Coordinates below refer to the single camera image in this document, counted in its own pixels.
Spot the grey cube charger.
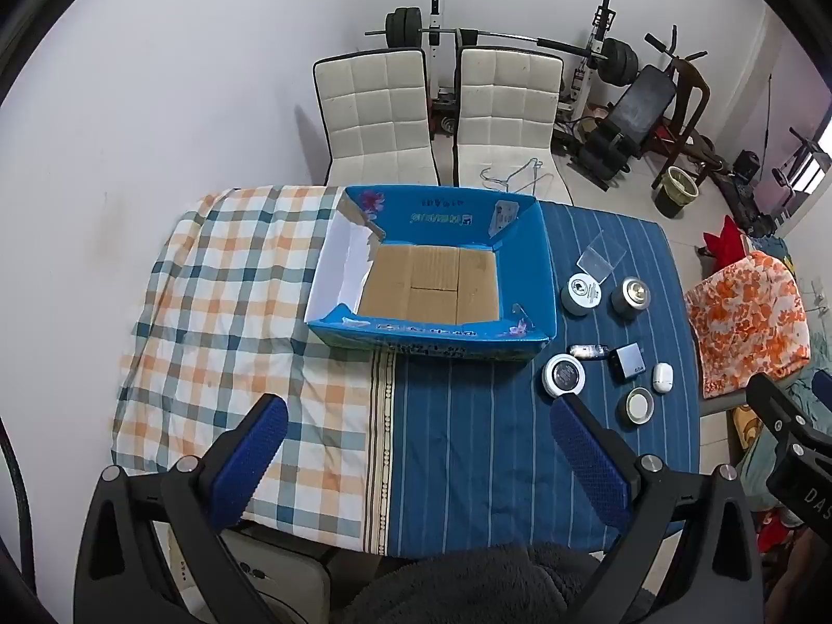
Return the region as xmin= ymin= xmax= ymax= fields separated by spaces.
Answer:
xmin=607 ymin=344 xmax=647 ymax=381

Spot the blue cardboard box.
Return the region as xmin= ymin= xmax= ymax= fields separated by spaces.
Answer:
xmin=304 ymin=184 xmax=560 ymax=365

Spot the red cloth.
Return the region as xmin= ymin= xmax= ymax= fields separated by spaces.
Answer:
xmin=705 ymin=214 xmax=751 ymax=267

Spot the plaid and striped bed sheet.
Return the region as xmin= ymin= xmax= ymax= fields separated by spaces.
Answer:
xmin=110 ymin=185 xmax=703 ymax=556

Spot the orange floral blanket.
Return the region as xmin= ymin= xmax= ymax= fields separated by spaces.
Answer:
xmin=684 ymin=250 xmax=813 ymax=399

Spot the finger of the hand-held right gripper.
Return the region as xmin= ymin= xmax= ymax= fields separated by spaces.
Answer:
xmin=745 ymin=373 xmax=817 ymax=447

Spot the clear acrylic box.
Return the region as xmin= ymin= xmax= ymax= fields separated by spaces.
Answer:
xmin=575 ymin=230 xmax=628 ymax=283

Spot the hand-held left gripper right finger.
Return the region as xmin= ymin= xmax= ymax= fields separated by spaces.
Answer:
xmin=549 ymin=394 xmax=764 ymax=624

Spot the white compact with black top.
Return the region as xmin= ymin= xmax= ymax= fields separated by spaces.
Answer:
xmin=542 ymin=353 xmax=588 ymax=402

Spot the white plastic stool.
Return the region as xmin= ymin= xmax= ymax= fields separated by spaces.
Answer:
xmin=169 ymin=526 xmax=339 ymax=624

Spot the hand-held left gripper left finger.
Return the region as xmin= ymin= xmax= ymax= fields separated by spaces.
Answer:
xmin=74 ymin=394 xmax=290 ymax=624

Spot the gold lid jar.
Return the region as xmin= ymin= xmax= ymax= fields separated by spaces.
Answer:
xmin=617 ymin=386 xmax=654 ymax=428

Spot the black weight bench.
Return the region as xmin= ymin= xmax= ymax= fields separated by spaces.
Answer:
xmin=565 ymin=65 xmax=677 ymax=192

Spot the white quilted chair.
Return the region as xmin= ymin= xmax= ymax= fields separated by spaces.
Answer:
xmin=453 ymin=45 xmax=574 ymax=205
xmin=312 ymin=48 xmax=441 ymax=188

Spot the wire clothes hanger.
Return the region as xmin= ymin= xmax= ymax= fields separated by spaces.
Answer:
xmin=481 ymin=159 xmax=553 ymax=194

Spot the black barbell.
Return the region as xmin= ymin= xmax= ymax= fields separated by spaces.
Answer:
xmin=364 ymin=8 xmax=639 ymax=87

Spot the black cable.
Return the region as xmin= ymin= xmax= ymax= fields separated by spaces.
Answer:
xmin=0 ymin=416 xmax=36 ymax=599

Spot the white cream jar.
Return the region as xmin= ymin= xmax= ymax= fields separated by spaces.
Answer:
xmin=560 ymin=273 xmax=604 ymax=318

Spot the white barbell rack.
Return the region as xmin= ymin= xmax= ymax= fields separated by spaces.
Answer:
xmin=422 ymin=0 xmax=618 ymax=137

